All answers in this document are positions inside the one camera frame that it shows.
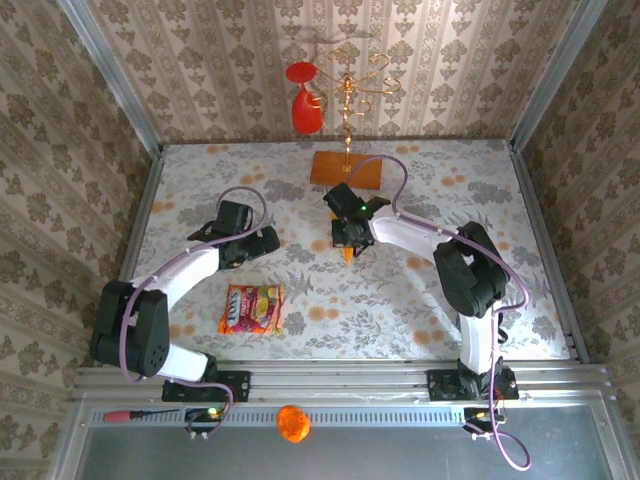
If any red handled screwdriver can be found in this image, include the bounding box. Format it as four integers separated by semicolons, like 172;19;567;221
103;408;181;424

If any red wine glass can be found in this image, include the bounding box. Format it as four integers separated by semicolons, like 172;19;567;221
285;61;324;135

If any orange mesh ball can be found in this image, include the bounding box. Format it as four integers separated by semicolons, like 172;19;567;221
276;404;311;445

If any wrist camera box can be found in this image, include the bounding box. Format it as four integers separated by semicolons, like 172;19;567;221
323;182;391;221
187;200;255;241

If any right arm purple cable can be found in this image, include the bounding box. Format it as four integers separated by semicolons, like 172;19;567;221
343;155;532;474

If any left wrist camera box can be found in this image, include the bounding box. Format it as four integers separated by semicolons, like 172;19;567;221
187;200;255;241

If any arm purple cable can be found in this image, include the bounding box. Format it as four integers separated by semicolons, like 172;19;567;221
343;155;532;474
119;186;271;439

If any aluminium corner post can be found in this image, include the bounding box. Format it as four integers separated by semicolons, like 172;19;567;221
57;0;166;159
509;0;609;151

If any aluminium side rail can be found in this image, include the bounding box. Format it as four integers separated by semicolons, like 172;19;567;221
93;147;166;366
509;142;591;364

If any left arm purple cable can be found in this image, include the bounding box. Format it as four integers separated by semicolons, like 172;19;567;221
119;186;271;439

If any wide aluminium base rail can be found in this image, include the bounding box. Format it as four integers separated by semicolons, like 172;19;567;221
69;363;614;402

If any grey metal sheet panel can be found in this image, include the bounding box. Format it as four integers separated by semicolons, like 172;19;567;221
74;424;621;480

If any floral tablecloth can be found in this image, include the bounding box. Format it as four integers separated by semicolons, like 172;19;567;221
110;139;571;361

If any small circuit board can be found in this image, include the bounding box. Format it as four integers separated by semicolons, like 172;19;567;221
183;407;225;441
462;405;507;441

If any colourful candy bag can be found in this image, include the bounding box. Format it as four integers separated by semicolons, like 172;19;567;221
217;283;286;336

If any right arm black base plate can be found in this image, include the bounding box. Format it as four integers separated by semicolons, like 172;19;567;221
427;368;520;402

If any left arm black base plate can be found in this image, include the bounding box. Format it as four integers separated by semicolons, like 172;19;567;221
161;369;252;404

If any gold glass rack stand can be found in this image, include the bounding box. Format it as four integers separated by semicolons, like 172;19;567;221
308;48;404;191

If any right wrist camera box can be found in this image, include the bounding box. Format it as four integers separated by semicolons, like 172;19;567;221
323;182;391;221

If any grey slotted cable duct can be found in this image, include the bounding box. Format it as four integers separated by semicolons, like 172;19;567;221
87;405;469;428

